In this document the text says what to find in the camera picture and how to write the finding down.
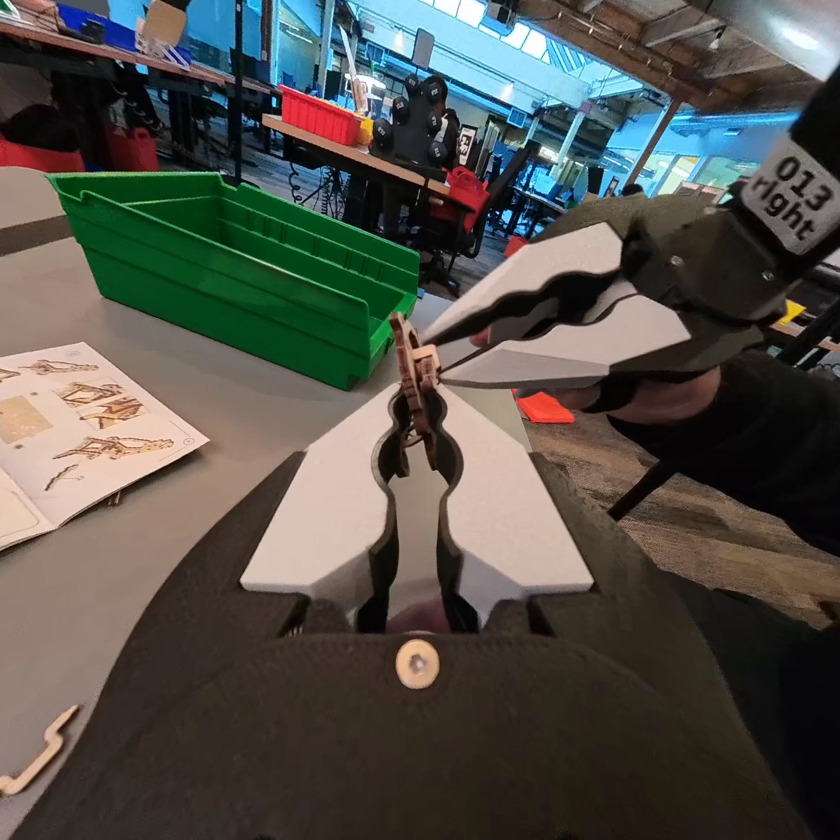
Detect black rig with round markers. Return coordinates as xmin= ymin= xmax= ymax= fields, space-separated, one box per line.
xmin=369 ymin=73 xmax=460 ymax=168

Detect green plastic bin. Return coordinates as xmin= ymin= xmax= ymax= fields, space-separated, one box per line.
xmin=46 ymin=171 xmax=421 ymax=392

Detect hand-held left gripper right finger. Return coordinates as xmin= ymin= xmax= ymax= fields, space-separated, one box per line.
xmin=430 ymin=385 xmax=595 ymax=634

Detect red bag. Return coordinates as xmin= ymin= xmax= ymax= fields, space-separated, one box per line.
xmin=445 ymin=166 xmax=491 ymax=232

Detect red floor bin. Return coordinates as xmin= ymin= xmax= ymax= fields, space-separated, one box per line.
xmin=0 ymin=126 xmax=160 ymax=173

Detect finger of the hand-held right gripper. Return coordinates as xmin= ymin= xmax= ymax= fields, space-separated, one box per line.
xmin=438 ymin=279 xmax=693 ymax=389
xmin=422 ymin=222 xmax=626 ymax=345

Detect person's right hand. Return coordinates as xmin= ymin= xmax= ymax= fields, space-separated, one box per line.
xmin=471 ymin=327 xmax=723 ymax=424

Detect brown cardboard sign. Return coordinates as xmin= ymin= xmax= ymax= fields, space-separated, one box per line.
xmin=140 ymin=0 xmax=193 ymax=48

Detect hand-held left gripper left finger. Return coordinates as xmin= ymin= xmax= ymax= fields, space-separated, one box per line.
xmin=241 ymin=382 xmax=403 ymax=634

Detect pale zigzag wooden piece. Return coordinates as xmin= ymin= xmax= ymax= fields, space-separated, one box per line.
xmin=0 ymin=704 xmax=81 ymax=799

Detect instruction booklet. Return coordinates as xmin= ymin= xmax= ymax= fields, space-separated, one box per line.
xmin=0 ymin=341 xmax=211 ymax=553

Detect black metal leg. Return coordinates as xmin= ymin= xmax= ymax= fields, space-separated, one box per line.
xmin=607 ymin=458 xmax=665 ymax=521

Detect long wooden top desk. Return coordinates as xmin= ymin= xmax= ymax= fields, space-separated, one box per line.
xmin=0 ymin=20 xmax=277 ymax=172

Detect blue plastic bins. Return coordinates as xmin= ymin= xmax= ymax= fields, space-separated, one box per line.
xmin=56 ymin=2 xmax=142 ymax=52

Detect orange plastic piece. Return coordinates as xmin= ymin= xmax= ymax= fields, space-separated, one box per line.
xmin=514 ymin=391 xmax=576 ymax=425

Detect black office chair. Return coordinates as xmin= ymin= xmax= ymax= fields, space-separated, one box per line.
xmin=420 ymin=141 xmax=546 ymax=296

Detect red plastic bin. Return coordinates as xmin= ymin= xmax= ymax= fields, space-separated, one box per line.
xmin=277 ymin=84 xmax=365 ymax=147

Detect wooden model assembly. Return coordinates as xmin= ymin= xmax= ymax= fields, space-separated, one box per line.
xmin=387 ymin=311 xmax=442 ymax=476

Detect person's right forearm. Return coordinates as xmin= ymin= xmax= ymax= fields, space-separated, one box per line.
xmin=607 ymin=351 xmax=840 ymax=559

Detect wooden top table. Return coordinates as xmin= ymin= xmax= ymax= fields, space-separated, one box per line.
xmin=261 ymin=113 xmax=454 ymax=198

